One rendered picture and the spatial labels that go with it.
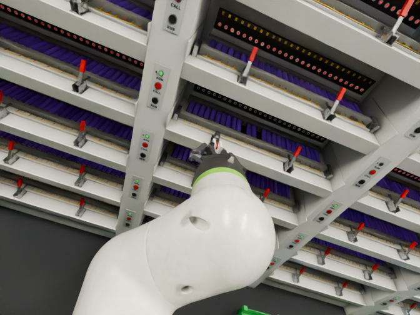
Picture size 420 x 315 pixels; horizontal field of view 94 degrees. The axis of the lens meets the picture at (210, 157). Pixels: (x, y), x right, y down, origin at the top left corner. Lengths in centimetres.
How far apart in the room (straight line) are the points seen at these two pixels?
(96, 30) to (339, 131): 69
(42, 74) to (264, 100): 65
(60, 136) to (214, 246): 75
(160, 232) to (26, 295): 96
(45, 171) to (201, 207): 88
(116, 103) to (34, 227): 82
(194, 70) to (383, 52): 44
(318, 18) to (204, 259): 53
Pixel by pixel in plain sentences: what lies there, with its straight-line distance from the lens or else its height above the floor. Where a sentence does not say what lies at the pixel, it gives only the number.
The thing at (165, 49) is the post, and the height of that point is 96.
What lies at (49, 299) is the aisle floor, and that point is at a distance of 113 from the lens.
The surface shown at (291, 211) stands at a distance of 90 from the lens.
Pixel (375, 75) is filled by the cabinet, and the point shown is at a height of 111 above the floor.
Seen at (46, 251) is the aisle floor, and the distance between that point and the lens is 122.
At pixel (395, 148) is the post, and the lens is 78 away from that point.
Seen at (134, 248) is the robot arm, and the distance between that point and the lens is 24.
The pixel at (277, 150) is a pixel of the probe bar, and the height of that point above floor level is 79.
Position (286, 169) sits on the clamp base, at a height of 77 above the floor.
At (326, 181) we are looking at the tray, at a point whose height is 76.
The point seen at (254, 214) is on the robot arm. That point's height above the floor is 93.
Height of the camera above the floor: 106
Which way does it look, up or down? 32 degrees down
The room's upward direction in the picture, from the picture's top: 25 degrees clockwise
